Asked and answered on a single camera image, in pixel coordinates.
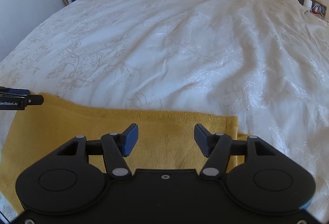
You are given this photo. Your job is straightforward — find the yellow knit sweater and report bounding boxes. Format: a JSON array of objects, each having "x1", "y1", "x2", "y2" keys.
[{"x1": 1, "y1": 94, "x2": 247, "y2": 212}]

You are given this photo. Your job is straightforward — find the white floral bedspread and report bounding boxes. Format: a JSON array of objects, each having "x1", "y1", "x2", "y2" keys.
[{"x1": 1, "y1": 0, "x2": 328, "y2": 221}]

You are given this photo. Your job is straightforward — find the white cylinder on nightstand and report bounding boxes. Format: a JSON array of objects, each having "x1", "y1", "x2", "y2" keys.
[{"x1": 303, "y1": 0, "x2": 312, "y2": 10}]

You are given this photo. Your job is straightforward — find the photo frame right nightstand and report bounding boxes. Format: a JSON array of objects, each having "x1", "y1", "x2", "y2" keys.
[{"x1": 311, "y1": 0, "x2": 327, "y2": 18}]

